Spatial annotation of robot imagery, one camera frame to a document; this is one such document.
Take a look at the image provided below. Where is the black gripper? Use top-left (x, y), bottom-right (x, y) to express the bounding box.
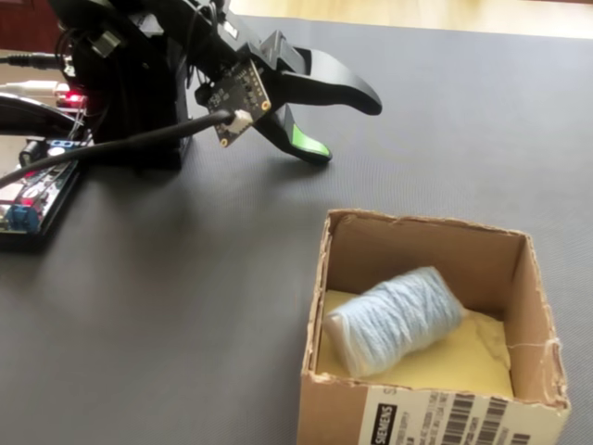
top-left (184, 0), bottom-right (385, 167)

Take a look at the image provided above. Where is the block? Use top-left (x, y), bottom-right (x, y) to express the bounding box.
top-left (323, 265), bottom-right (465, 378)

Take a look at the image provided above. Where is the open cardboard box with label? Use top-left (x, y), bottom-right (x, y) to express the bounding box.
top-left (296, 208), bottom-right (572, 445)

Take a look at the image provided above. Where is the small board with red LED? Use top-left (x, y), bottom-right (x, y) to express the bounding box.
top-left (54, 90), bottom-right (90, 110)

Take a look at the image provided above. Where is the black curved band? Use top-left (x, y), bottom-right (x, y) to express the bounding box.
top-left (0, 91), bottom-right (79, 141)

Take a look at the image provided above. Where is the yellow foam pad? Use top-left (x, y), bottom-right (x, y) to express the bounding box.
top-left (316, 288), bottom-right (516, 401)

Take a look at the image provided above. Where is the electronics control board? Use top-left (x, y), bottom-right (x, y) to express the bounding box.
top-left (0, 133), bottom-right (94, 255)

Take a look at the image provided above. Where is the black barrel power plug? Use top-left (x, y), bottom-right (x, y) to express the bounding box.
top-left (0, 52), bottom-right (62, 71)

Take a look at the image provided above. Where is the black camera circuit board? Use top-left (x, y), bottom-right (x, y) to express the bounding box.
top-left (194, 58), bottom-right (274, 149)

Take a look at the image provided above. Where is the thick black camera cable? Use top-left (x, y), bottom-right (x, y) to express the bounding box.
top-left (0, 109), bottom-right (233, 189)

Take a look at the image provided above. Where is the white USB cable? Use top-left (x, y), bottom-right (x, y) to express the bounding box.
top-left (0, 79), bottom-right (62, 94)

